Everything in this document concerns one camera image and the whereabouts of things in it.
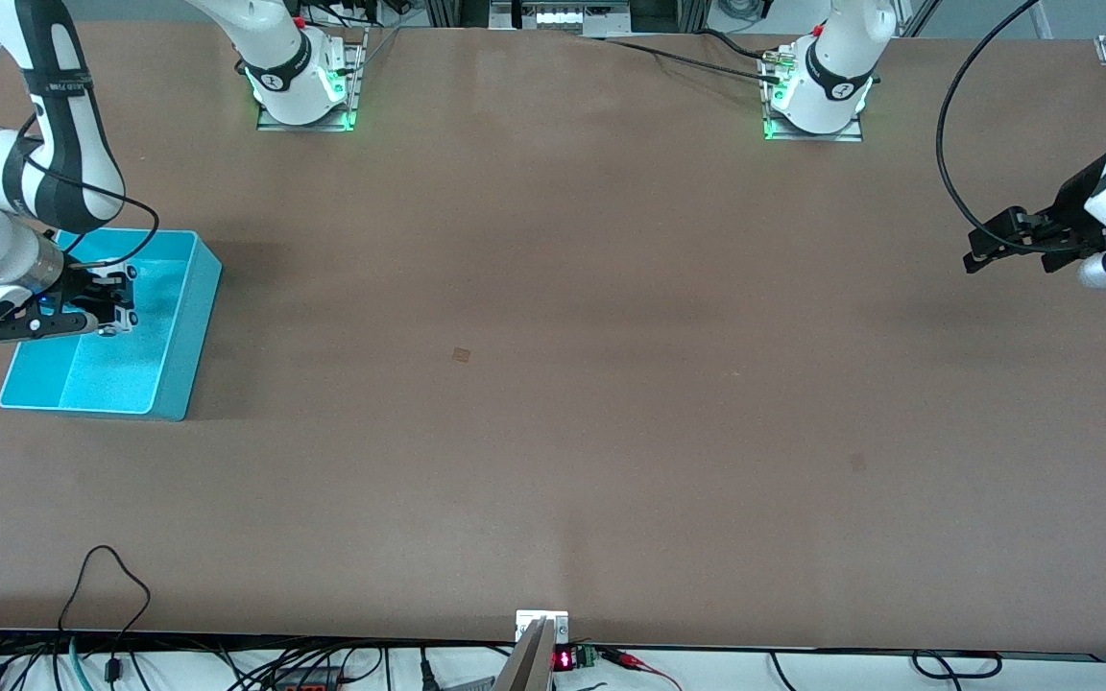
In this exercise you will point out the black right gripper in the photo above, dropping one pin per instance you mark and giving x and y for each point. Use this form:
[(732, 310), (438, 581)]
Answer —
[(83, 286)]

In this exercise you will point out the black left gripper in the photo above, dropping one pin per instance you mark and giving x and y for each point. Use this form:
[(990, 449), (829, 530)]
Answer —
[(1071, 208)]

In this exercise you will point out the cyan plastic bin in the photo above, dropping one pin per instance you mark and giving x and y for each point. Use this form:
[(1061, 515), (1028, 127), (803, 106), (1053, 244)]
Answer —
[(121, 374)]

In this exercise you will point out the black box with orange buttons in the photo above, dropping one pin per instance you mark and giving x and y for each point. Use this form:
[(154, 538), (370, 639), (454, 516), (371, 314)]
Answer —
[(308, 681)]

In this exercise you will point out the grey lit control box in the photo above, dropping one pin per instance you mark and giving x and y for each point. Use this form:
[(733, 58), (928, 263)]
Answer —
[(563, 17)]

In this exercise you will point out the red and black clip lead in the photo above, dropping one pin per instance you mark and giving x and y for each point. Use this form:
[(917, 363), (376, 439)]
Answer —
[(625, 658)]

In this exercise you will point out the small red digit display module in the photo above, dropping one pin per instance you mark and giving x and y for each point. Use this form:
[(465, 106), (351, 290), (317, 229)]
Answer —
[(565, 660)]

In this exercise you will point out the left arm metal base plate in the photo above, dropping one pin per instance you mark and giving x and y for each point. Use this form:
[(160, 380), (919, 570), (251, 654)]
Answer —
[(812, 137)]

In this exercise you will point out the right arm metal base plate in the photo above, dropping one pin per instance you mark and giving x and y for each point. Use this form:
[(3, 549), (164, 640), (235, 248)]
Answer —
[(303, 127)]

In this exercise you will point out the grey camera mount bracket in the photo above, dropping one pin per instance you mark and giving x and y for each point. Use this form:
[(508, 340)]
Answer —
[(534, 662)]

